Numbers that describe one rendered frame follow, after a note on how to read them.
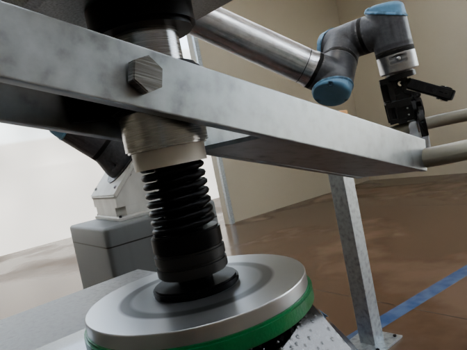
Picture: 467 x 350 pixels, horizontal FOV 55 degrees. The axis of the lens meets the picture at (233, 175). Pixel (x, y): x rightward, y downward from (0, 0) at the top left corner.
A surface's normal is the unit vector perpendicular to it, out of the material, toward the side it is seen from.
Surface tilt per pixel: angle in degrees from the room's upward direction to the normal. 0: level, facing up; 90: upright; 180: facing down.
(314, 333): 45
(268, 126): 90
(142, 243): 90
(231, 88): 90
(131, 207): 90
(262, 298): 0
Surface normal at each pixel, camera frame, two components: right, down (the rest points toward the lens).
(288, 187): 0.56, -0.07
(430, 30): -0.80, 0.19
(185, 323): -0.20, -0.98
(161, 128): 0.09, 0.04
